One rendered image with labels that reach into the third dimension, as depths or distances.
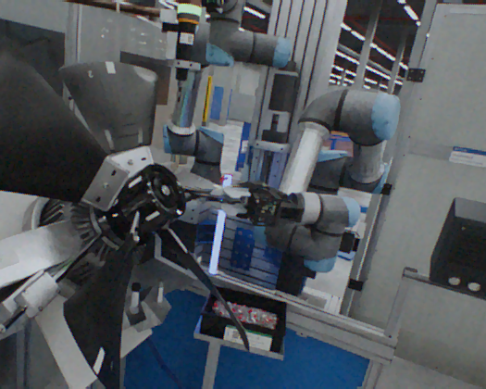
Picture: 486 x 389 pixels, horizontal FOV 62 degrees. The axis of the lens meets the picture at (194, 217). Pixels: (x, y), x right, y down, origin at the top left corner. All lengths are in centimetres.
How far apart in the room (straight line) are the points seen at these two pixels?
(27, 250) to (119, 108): 37
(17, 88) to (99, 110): 26
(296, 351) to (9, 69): 106
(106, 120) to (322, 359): 90
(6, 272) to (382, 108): 94
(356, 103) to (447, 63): 142
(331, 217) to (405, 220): 161
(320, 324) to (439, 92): 164
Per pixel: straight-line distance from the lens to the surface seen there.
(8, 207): 89
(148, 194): 72
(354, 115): 116
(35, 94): 69
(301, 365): 133
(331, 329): 123
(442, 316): 277
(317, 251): 103
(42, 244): 75
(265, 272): 168
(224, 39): 109
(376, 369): 127
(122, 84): 95
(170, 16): 85
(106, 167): 74
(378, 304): 276
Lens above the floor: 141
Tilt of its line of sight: 17 degrees down
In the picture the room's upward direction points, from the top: 8 degrees clockwise
